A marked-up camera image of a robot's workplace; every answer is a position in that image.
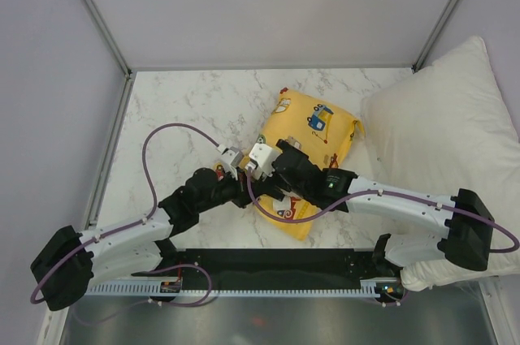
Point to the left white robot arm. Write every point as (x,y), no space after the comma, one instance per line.
(73,261)

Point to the right aluminium frame post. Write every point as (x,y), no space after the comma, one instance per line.
(436,33)

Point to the aluminium frame post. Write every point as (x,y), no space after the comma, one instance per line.
(436,33)
(107,36)

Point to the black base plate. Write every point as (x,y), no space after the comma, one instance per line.
(275,267)

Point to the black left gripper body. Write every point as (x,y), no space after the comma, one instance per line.
(227,190)

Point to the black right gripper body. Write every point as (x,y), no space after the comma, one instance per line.
(304,194)

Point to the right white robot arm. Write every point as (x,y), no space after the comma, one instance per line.
(457,228)

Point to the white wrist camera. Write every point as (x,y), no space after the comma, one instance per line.
(230,158)
(261,158)

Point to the white slotted cable duct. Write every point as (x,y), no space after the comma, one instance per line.
(169,287)

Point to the yellow cartoon-print pillowcase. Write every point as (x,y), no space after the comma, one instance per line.
(319,129)

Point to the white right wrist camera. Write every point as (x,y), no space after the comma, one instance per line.
(261,158)

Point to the large white pillow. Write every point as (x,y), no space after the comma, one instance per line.
(446,127)

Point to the left aluminium frame post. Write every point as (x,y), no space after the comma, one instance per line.
(107,36)

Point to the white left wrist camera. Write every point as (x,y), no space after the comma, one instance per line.
(230,158)

